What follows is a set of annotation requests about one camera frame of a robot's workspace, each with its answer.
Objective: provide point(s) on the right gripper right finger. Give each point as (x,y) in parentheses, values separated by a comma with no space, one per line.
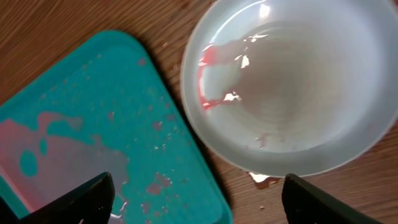
(306,203)

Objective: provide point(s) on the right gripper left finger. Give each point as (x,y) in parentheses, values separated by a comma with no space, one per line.
(90,203)

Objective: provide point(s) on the light blue plate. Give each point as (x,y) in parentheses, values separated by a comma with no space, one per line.
(299,86)

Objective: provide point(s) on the teal serving tray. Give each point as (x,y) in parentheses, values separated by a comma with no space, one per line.
(104,108)

